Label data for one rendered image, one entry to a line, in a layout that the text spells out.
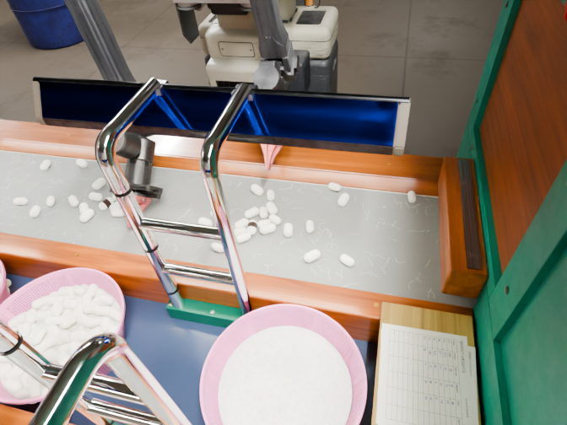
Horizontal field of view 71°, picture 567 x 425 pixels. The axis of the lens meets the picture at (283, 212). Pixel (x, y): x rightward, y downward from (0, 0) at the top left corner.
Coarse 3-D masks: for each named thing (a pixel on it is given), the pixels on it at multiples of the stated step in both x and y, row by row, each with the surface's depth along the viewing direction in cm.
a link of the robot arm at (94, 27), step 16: (64, 0) 79; (80, 0) 78; (96, 0) 82; (80, 16) 80; (96, 16) 81; (80, 32) 82; (96, 32) 81; (112, 32) 85; (96, 48) 83; (112, 48) 84; (96, 64) 85; (112, 64) 84; (112, 80) 86; (128, 80) 88
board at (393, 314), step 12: (384, 312) 69; (396, 312) 69; (408, 312) 69; (420, 312) 69; (432, 312) 68; (444, 312) 68; (396, 324) 67; (408, 324) 67; (420, 324) 67; (432, 324) 67; (444, 324) 67; (456, 324) 67; (468, 324) 66; (468, 336) 65; (372, 408) 59; (372, 420) 58; (480, 420) 56
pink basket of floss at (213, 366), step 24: (264, 312) 73; (312, 312) 71; (240, 336) 72; (336, 336) 70; (216, 360) 68; (360, 360) 64; (216, 384) 67; (360, 384) 63; (216, 408) 65; (360, 408) 60
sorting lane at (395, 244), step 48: (0, 192) 106; (48, 192) 104; (96, 192) 103; (192, 192) 100; (240, 192) 99; (288, 192) 97; (336, 192) 96; (384, 192) 95; (96, 240) 91; (192, 240) 89; (288, 240) 87; (336, 240) 86; (384, 240) 85; (432, 240) 84; (384, 288) 77; (432, 288) 76
